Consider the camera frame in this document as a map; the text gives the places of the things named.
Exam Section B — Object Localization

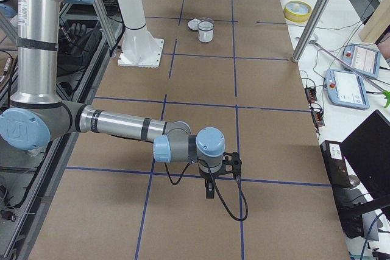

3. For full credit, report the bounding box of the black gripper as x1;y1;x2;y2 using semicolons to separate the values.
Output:
199;169;220;199

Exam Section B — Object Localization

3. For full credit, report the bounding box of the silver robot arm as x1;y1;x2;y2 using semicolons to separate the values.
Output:
1;0;226;199

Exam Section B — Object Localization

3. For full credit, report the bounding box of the white enamel cup blue rim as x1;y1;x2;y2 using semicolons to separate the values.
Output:
198;29;214;43

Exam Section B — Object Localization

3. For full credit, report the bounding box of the black computer box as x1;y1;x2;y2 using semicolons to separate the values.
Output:
320;140;351;188

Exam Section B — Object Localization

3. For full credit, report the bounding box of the orange black connector box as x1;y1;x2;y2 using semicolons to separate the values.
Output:
305;86;317;103

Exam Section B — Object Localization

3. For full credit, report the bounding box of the black monitor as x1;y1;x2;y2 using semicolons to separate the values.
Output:
341;110;389;198

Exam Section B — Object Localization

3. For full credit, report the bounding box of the small white dish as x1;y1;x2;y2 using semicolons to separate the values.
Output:
188;18;199;31

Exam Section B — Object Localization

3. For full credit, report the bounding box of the near teach pendant tablet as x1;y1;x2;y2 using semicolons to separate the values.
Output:
325;69;370;110

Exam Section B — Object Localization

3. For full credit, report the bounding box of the teach pendant tablet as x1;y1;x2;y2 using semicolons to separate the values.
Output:
342;44;381;79
325;69;370;110

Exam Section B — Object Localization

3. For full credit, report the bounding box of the far teach pendant tablet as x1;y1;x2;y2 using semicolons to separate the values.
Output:
342;44;381;79

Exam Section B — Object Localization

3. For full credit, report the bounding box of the wooden beam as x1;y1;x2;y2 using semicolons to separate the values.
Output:
359;0;389;43

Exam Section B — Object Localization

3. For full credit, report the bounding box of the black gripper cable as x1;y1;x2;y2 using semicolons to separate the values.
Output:
163;159;249;222

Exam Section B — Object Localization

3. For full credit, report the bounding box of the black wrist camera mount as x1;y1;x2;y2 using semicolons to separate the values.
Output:
219;152;242;179

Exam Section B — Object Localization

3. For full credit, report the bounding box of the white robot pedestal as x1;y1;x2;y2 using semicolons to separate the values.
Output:
118;0;164;68

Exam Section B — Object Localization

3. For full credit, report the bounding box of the aluminium frame post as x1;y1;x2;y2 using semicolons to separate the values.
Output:
291;0;329;63

